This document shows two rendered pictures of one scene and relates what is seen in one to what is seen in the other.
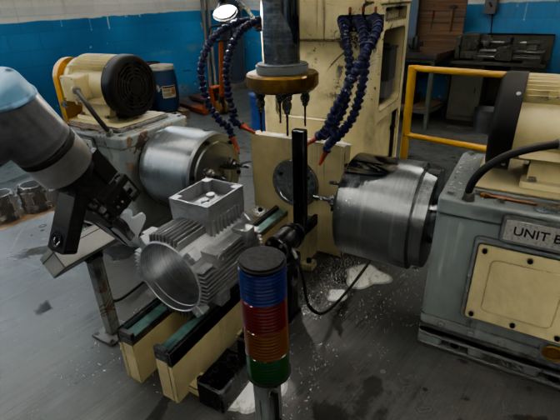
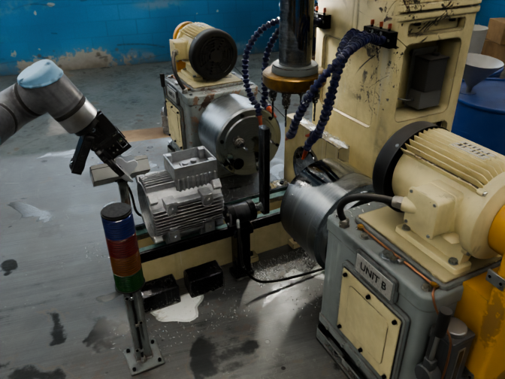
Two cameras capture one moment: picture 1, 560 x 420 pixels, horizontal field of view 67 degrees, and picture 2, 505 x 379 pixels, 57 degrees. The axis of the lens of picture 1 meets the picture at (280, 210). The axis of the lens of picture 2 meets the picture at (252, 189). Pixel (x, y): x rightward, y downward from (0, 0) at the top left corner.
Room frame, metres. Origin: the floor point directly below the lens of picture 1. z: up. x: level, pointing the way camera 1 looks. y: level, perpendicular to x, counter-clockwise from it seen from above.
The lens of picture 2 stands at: (-0.06, -0.61, 1.70)
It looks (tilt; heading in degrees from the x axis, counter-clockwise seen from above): 30 degrees down; 33
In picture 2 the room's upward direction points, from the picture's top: 1 degrees counter-clockwise
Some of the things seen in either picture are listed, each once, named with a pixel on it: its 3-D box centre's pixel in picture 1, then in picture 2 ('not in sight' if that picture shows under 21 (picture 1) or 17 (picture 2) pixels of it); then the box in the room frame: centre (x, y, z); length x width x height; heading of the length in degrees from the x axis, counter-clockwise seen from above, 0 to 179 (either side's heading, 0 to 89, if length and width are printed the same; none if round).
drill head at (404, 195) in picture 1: (400, 212); (346, 221); (0.88, -0.28, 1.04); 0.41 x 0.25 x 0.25; 59
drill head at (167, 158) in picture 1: (179, 167); (232, 128); (1.23, 0.31, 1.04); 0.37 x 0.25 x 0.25; 59
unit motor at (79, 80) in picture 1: (102, 122); (195, 79); (1.35, 0.56, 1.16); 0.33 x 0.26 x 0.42; 59
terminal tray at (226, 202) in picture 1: (208, 207); (190, 168); (0.80, 0.15, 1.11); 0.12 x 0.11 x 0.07; 149
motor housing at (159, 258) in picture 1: (201, 253); (179, 201); (0.77, 0.17, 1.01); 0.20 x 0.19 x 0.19; 149
